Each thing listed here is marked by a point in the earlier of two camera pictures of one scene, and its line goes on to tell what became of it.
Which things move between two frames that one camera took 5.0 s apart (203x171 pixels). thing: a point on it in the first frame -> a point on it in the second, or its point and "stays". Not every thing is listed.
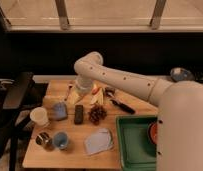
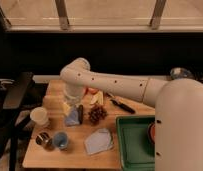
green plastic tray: (136, 151) stays
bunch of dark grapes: (97, 113) stays
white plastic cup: (39, 116) stays
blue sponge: (60, 111) -> (73, 118)
